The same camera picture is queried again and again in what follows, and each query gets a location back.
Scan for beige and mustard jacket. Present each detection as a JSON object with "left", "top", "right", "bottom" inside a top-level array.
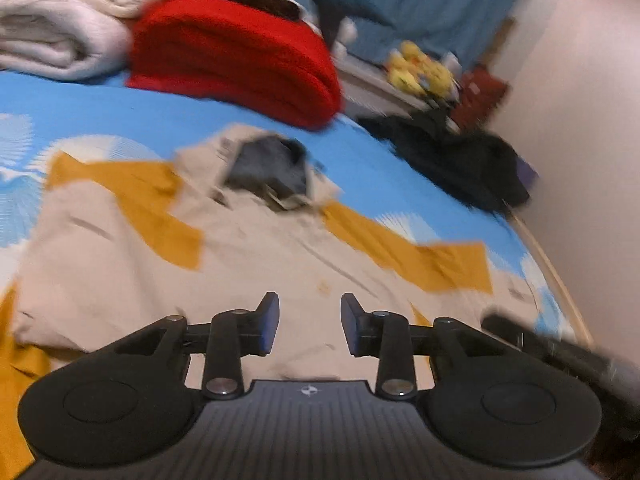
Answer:
[{"left": 0, "top": 122, "right": 547, "bottom": 480}]

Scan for black clothes pile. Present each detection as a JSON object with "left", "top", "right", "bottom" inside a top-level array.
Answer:
[{"left": 357, "top": 108, "right": 529, "bottom": 214}]

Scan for dark red bag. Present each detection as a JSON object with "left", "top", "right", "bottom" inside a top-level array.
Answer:
[{"left": 449, "top": 64, "right": 511, "bottom": 131}]

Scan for yellow plush toys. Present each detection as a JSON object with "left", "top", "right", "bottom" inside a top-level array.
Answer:
[{"left": 385, "top": 41, "right": 457, "bottom": 100}]

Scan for red folded blanket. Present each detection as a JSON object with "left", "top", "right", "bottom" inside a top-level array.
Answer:
[{"left": 127, "top": 0, "right": 342, "bottom": 130}]

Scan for blue patterned bed sheet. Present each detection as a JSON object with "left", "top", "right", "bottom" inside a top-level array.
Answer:
[{"left": 1, "top": 72, "right": 577, "bottom": 338}]

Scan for teal garment on stack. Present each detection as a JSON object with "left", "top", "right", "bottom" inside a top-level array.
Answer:
[{"left": 311, "top": 0, "right": 394, "bottom": 50}]

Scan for white folded blanket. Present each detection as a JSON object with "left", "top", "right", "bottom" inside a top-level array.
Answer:
[{"left": 1, "top": 0, "right": 158, "bottom": 81}]

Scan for wooden bed frame rail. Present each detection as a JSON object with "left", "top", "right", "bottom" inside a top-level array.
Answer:
[{"left": 509, "top": 214, "right": 594, "bottom": 348}]

